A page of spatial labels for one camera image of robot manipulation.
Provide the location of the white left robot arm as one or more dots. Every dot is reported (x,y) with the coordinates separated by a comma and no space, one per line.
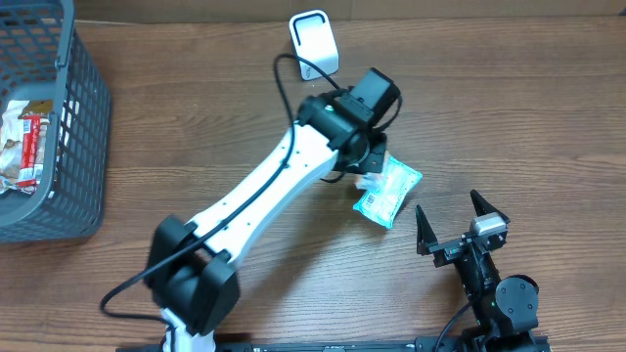
(194,263)

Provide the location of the orange small snack box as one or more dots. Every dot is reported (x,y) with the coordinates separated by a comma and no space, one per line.
(369,181)

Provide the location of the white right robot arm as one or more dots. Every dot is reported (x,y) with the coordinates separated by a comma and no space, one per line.
(501,314)

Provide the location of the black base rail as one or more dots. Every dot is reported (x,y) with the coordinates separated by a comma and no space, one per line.
(332,346)

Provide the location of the beige brown snack pouch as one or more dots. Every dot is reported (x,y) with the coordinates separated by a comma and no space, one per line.
(11,141)

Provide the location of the red snack stick packet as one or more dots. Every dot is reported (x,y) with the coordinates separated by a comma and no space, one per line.
(31,126)

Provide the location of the grey plastic mesh basket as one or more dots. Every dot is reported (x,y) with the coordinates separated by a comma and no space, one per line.
(44,59)

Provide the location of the white barcode scanner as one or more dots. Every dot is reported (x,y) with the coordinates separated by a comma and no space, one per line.
(313,40)

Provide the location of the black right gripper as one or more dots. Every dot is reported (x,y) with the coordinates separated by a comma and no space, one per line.
(447,250)

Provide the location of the teal wet wipes pack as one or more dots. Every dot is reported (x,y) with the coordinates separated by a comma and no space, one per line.
(383,205)

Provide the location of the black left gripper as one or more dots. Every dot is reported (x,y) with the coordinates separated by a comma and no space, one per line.
(372,155)

